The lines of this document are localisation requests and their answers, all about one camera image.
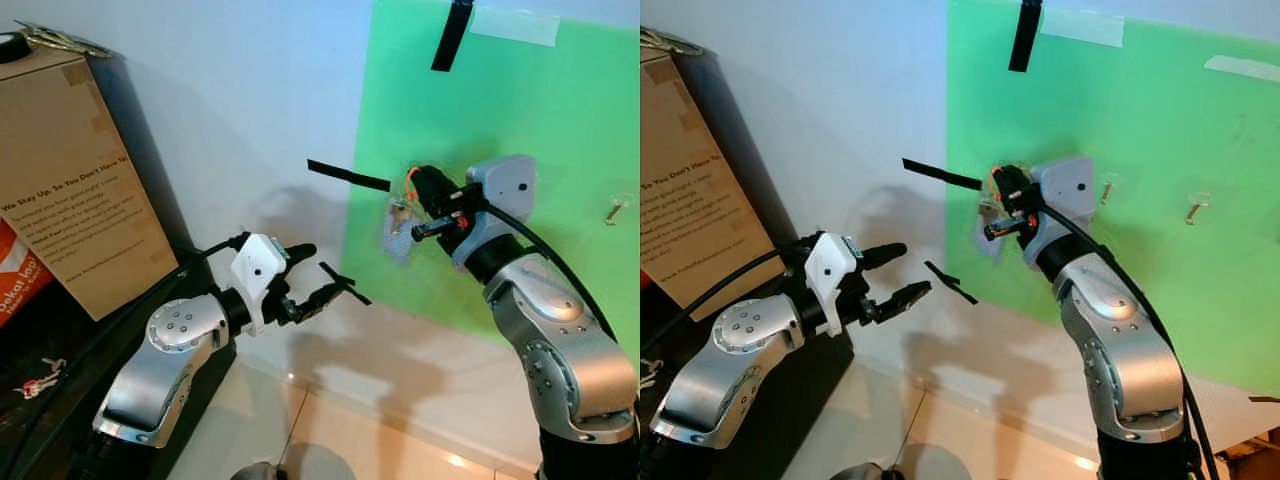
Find keys with orange tag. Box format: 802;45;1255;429
385;167;421;243
978;166;1009;253

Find green plastic board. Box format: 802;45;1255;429
944;0;1280;396
340;0;641;349

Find clear tape strip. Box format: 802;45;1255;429
1204;54;1280;85
1039;6;1127;50

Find tall printed cardboard box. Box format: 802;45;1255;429
0;44;182;323
640;46;787;323

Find orange printed package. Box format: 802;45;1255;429
0;218;58;328

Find metal key bunch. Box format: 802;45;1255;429
14;21;113;61
640;28;708;58

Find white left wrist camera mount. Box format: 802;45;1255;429
804;231;863;338
231;233;292;337

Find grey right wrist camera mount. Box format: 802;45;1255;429
453;154;537;267
1024;154;1097;265

